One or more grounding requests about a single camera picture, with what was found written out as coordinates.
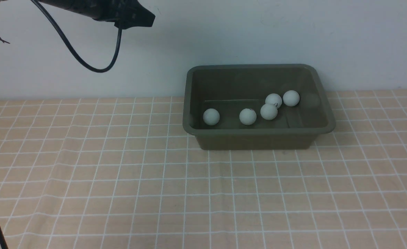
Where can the plain white ping-pong ball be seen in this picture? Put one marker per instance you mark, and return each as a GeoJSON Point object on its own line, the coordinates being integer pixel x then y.
{"type": "Point", "coordinates": [268, 111]}

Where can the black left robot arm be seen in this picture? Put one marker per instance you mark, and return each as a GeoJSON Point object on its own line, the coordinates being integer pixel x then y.
{"type": "Point", "coordinates": [76, 6]}

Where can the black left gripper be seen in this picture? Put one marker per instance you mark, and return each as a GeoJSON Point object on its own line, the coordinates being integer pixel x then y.
{"type": "Point", "coordinates": [123, 13]}

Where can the olive green plastic bin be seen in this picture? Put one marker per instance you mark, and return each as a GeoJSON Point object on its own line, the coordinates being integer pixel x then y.
{"type": "Point", "coordinates": [231, 88]}

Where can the white ball with logo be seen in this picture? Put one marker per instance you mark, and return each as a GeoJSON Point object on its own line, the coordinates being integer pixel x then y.
{"type": "Point", "coordinates": [247, 116]}

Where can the peach checkered tablecloth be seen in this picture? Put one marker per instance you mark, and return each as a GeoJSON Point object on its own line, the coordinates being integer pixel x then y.
{"type": "Point", "coordinates": [121, 173]}

